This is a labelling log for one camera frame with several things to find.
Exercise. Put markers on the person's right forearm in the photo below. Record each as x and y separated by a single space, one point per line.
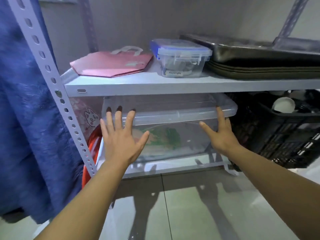
280 184

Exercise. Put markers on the white metal shelf rack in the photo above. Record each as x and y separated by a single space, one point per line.
150 84

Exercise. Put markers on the dark olive tray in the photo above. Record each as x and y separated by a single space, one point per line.
262 68
262 75

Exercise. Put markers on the pink paper bag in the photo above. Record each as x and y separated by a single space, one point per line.
110 63

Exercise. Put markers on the person's left little finger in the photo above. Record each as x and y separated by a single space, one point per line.
103 127

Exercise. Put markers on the person's right thumb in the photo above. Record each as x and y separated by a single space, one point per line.
207 129

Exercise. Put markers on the blue fabric cloth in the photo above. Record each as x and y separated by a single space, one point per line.
27 122

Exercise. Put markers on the plate with green pattern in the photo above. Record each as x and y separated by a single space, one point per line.
172 139

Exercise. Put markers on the white cup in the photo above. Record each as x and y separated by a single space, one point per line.
283 104

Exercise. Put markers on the large clear plastic storage box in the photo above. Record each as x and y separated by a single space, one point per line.
172 109

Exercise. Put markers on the person's right hand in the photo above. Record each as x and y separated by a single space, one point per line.
223 137

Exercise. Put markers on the person's left forearm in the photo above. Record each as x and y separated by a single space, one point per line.
85 202

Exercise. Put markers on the silver metal tray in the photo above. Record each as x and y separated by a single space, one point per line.
250 51

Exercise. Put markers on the small clear blue-sealed container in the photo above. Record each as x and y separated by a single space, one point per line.
180 57

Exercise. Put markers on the pink cat print bag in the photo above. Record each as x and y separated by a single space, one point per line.
90 117

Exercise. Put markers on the grey packet with white label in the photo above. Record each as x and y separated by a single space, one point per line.
178 68

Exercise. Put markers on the red round hoop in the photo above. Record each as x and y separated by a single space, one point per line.
95 137

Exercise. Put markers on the person's left middle finger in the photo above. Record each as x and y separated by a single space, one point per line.
119 117

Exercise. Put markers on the black plastic crate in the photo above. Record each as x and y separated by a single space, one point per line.
282 137

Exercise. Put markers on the person's left thumb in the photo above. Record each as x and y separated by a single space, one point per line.
143 140

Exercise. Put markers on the person's left hand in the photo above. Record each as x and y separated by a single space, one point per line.
120 144

